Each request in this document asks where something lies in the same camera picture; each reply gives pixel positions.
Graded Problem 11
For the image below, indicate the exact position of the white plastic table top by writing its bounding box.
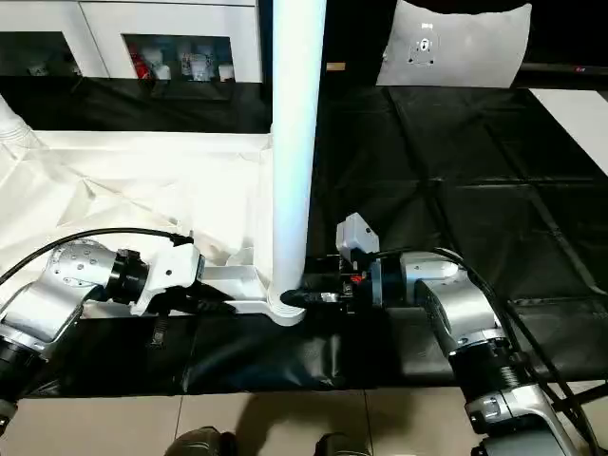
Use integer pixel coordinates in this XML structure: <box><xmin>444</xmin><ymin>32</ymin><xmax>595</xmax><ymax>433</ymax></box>
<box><xmin>0</xmin><ymin>130</ymin><xmax>314</xmax><ymax>329</ymax></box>

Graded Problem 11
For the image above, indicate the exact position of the white plastic table leg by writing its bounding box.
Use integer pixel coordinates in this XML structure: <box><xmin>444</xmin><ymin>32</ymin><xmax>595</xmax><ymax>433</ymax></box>
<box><xmin>267</xmin><ymin>0</ymin><xmax>329</xmax><ymax>310</ymax></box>
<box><xmin>0</xmin><ymin>94</ymin><xmax>32</xmax><ymax>143</ymax></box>

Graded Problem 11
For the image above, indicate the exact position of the grey left robot foot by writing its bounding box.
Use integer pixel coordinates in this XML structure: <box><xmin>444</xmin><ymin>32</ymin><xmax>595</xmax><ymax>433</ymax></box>
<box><xmin>168</xmin><ymin>426</ymin><xmax>238</xmax><ymax>456</ymax></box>

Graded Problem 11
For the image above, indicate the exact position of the black work mat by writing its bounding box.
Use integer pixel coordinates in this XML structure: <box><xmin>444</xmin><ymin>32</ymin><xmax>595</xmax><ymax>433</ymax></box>
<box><xmin>0</xmin><ymin>75</ymin><xmax>608</xmax><ymax>398</ymax></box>

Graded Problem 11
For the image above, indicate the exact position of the black box with gold label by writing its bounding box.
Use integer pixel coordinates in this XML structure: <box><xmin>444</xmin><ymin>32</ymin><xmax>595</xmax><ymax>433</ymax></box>
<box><xmin>317</xmin><ymin>0</ymin><xmax>405</xmax><ymax>87</ymax></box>

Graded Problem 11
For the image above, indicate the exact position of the black metal stand bar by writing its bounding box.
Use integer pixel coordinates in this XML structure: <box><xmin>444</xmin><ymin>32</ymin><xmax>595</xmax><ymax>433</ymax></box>
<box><xmin>567</xmin><ymin>379</ymin><xmax>608</xmax><ymax>405</ymax></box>

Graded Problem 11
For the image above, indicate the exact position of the flat white board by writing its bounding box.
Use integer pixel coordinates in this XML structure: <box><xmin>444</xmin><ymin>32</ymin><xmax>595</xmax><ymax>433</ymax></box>
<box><xmin>529</xmin><ymin>87</ymin><xmax>608</xmax><ymax>177</ymax></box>

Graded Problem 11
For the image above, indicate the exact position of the white glass door cabinet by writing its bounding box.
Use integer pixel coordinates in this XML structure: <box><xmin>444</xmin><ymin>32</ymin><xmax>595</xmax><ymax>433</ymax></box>
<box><xmin>0</xmin><ymin>0</ymin><xmax>276</xmax><ymax>85</ymax></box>

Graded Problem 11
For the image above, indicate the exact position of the black monitor with red logo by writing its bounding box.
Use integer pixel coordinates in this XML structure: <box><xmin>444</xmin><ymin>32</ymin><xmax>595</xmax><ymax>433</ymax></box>
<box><xmin>515</xmin><ymin>60</ymin><xmax>608</xmax><ymax>80</ymax></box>

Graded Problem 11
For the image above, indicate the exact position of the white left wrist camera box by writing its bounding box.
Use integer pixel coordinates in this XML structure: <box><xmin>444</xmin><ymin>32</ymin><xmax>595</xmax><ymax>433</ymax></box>
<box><xmin>130</xmin><ymin>232</ymin><xmax>206</xmax><ymax>317</ymax></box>

